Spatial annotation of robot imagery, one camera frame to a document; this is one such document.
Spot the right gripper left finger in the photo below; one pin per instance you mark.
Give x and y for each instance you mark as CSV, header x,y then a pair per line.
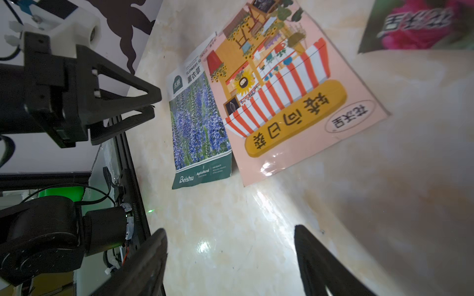
x,y
143,274

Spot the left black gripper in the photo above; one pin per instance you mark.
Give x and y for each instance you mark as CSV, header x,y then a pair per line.
x,y
40,96

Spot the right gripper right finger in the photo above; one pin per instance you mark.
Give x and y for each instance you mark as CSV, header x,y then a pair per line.
x,y
322,274

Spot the lavender packet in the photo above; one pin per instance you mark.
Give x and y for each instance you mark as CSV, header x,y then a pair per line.
x,y
202,151

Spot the sunflower shop packet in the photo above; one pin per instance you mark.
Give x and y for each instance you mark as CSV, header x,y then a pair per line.
x,y
283,91

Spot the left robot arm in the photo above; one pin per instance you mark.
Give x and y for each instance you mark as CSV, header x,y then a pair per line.
x,y
71,99

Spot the pink flower packet centre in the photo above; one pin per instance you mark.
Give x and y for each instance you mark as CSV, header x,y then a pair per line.
x,y
419,25

